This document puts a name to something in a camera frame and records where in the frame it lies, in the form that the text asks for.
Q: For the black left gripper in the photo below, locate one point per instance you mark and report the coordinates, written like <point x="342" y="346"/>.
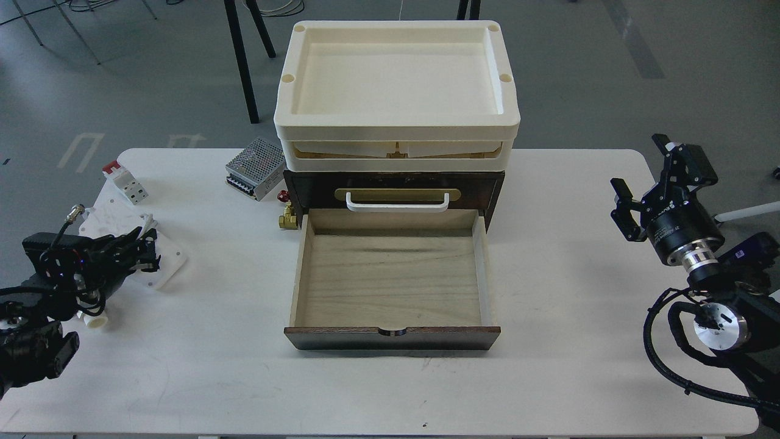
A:
<point x="90" y="265"/>

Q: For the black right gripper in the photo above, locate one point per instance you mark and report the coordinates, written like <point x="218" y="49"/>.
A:
<point x="679" y="228"/>

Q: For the white charger with cable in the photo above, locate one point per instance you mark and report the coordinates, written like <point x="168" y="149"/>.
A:
<point x="115" y="216"/>

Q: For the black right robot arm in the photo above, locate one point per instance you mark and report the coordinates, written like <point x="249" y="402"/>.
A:
<point x="726" y="316"/>

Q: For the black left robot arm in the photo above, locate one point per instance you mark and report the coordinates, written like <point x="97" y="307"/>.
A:
<point x="34" y="346"/>

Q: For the white red circuit breaker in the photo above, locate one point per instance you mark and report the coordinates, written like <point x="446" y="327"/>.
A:
<point x="125" y="182"/>

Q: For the white plastic pipe valve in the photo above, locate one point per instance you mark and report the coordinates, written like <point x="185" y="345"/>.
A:
<point x="94" y="319"/>

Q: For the metal mesh power supply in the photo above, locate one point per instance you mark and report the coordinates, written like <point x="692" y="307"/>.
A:
<point x="257" y="169"/>

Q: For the open wooden drawer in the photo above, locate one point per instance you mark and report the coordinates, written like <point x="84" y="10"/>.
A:
<point x="383" y="280"/>

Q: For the black stand leg right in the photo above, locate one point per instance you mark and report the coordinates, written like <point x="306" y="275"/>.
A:
<point x="468" y="10"/>

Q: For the cream plastic stacked tray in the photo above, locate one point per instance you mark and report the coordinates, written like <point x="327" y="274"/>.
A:
<point x="397" y="96"/>

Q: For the brass valve red handle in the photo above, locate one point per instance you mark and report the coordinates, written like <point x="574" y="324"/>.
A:
<point x="288" y="219"/>

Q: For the white drawer handle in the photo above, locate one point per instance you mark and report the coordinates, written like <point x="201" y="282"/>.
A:
<point x="414" y="208"/>

